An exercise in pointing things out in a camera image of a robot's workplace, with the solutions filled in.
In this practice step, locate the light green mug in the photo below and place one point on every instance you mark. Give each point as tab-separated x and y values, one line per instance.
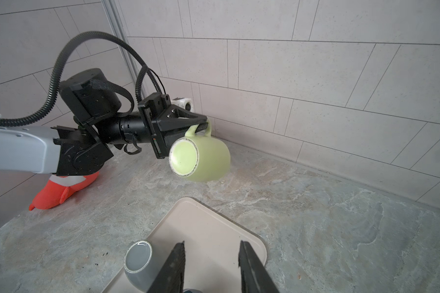
199	158

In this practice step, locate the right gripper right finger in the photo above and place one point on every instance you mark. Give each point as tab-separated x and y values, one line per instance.
255	278

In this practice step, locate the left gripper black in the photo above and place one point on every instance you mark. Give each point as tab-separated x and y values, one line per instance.
166	122

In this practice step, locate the dark green mug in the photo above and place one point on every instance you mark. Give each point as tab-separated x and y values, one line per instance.
192	291

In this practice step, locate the red monster plush toy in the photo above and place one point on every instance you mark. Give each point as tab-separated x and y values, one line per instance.
58	189

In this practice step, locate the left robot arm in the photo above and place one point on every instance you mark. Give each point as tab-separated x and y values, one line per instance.
86	117

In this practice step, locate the grey mug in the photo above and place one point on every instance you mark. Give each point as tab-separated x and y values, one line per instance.
142	263

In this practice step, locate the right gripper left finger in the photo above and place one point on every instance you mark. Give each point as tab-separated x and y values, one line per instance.
170	279

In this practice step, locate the beige tray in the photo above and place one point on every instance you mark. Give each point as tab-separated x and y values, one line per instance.
212	246

